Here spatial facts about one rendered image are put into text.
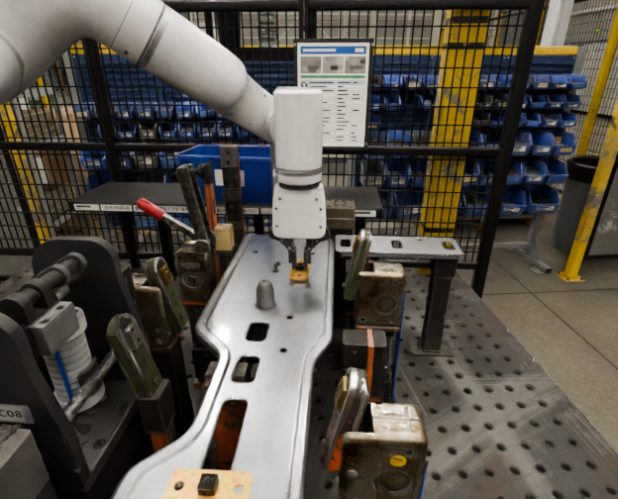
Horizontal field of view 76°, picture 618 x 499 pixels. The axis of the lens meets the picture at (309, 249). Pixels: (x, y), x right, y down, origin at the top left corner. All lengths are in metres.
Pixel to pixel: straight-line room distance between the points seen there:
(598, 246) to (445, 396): 2.56
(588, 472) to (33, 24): 1.12
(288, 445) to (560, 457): 0.62
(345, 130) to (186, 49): 0.74
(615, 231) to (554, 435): 2.56
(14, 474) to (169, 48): 0.50
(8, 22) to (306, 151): 0.43
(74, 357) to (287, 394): 0.27
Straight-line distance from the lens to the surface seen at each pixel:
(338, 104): 1.27
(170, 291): 0.69
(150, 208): 0.83
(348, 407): 0.43
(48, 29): 0.64
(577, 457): 1.00
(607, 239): 3.45
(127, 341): 0.55
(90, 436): 0.61
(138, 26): 0.62
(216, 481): 0.46
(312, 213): 0.73
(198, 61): 0.63
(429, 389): 1.02
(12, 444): 0.47
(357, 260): 0.72
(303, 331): 0.65
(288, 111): 0.69
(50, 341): 0.47
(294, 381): 0.56
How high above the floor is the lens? 1.38
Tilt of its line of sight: 25 degrees down
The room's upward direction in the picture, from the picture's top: straight up
